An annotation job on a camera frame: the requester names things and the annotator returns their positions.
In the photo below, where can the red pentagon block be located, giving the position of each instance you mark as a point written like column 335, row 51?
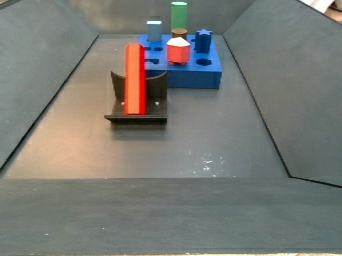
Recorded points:
column 177, row 51

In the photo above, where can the blue shape sorter base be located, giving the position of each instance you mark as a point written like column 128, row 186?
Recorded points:
column 200, row 73

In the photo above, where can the brown cylinder block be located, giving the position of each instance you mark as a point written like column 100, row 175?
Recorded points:
column 179, row 32

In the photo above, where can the green cylinder block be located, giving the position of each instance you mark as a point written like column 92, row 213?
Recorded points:
column 179, row 11

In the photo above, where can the dark blue star block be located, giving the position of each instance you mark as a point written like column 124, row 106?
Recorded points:
column 203, row 41

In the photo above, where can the light blue square block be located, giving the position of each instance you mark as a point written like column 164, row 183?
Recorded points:
column 153, row 30

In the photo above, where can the red hexagon prism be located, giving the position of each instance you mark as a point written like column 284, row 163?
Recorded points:
column 135, row 80

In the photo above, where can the black curved stand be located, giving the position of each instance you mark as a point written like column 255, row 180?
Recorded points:
column 156, row 101

